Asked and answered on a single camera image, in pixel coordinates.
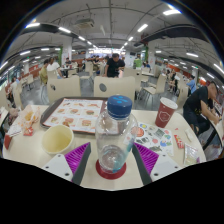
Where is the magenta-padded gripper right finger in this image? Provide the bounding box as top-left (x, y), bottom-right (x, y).
top-left (131, 142), bottom-right (184, 186)

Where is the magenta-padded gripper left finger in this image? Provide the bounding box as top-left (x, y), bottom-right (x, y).
top-left (41, 142), bottom-right (92, 186)

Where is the clear water bottle blue cap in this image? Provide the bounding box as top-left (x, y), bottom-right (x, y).
top-left (95, 94), bottom-right (139, 174)

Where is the colourful printed flyer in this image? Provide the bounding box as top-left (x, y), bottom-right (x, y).
top-left (133, 121), bottom-right (175, 157)

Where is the cream paper cup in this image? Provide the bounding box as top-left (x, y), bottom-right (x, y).
top-left (41, 124), bottom-right (75, 156)

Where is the red snack packet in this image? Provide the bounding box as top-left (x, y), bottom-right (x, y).
top-left (173, 134), bottom-right (185, 150)

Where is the flat round red coaster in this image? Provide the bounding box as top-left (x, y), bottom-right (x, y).
top-left (95, 159), bottom-right (127, 181)

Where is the clear plastic packet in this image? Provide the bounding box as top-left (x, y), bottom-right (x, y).
top-left (183, 143), bottom-right (201, 167)

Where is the printed paper tray liner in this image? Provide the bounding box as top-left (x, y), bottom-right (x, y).
top-left (43, 98), bottom-right (104, 134)

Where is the red paper cup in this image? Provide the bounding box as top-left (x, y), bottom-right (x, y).
top-left (154, 97), bottom-right (179, 129)

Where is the dark brown food tray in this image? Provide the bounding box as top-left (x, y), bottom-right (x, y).
top-left (39, 96), bottom-right (109, 135)

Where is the small red sauce packet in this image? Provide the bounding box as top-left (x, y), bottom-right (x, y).
top-left (22, 127), bottom-right (35, 137)

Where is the clear bag of fries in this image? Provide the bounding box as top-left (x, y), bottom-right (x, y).
top-left (18, 104), bottom-right (42, 133)

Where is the white paper receipt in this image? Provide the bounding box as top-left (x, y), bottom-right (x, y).
top-left (7, 123), bottom-right (23, 138)

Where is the red wallet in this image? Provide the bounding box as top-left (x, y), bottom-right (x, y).
top-left (3, 133), bottom-right (14, 150)

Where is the person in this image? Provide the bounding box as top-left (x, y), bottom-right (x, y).
top-left (39, 59), bottom-right (51, 86)
top-left (186, 74), bottom-right (198, 94)
top-left (104, 53), bottom-right (126, 78)
top-left (182, 80), bottom-right (221, 134)
top-left (46, 57), bottom-right (64, 79)
top-left (133, 53), bottom-right (144, 69)

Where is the group of beige chairs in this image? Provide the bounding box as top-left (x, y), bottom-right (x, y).
top-left (6, 59), bottom-right (189, 108)

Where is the group of ceiling lights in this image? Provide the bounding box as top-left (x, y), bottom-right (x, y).
top-left (0, 4), bottom-right (224, 76)

